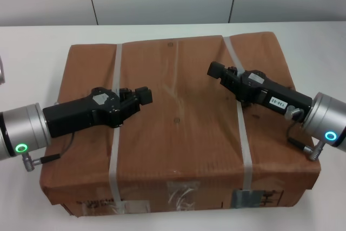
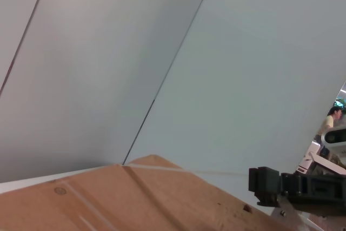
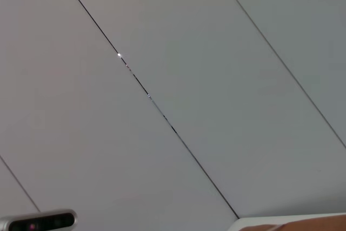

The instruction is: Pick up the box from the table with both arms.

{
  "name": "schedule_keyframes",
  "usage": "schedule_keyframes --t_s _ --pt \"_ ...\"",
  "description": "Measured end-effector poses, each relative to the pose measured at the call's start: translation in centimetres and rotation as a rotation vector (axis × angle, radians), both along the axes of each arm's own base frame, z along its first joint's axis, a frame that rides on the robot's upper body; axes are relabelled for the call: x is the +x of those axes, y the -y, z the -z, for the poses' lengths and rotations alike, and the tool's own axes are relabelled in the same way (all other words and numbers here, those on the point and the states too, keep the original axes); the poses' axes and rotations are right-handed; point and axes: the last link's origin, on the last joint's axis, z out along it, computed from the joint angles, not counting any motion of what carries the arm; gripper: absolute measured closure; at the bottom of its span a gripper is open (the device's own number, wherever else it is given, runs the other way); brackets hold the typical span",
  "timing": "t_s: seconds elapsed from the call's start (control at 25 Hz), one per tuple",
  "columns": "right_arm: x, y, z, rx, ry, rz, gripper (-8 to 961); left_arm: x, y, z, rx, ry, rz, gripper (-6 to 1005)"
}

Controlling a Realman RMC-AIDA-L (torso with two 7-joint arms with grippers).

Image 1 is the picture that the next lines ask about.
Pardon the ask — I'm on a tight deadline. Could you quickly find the white plastic packing strap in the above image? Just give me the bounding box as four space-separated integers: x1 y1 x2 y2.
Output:
222 35 254 191
108 43 127 214

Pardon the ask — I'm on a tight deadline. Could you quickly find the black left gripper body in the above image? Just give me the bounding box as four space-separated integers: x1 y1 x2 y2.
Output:
42 87 123 138

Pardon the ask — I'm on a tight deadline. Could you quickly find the brown cardboard box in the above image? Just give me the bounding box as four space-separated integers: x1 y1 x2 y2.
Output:
39 31 322 217

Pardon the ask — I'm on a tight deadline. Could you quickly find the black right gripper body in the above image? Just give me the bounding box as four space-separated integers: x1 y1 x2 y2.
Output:
232 70 315 122

